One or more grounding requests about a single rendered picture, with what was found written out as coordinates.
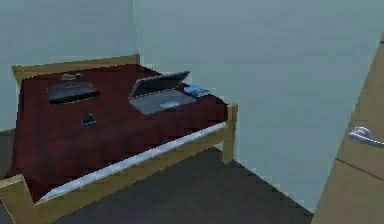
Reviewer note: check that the wooden bed with red cover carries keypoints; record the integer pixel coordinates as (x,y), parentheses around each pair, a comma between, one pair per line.
(110,143)

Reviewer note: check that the tan wooden room door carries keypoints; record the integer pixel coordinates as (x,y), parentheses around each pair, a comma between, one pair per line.
(360,173)

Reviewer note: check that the grey laptop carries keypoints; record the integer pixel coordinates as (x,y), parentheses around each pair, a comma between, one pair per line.
(160,96)

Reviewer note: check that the small grey round object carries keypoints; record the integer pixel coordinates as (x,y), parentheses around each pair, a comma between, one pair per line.
(70,77)

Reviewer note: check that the blue book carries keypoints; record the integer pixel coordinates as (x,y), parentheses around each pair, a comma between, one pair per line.
(196,90)

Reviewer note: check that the small black phone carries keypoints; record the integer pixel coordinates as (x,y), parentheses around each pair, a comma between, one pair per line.
(88,119)

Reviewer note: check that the dark grey pillow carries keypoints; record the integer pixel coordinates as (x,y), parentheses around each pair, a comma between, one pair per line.
(71,91)

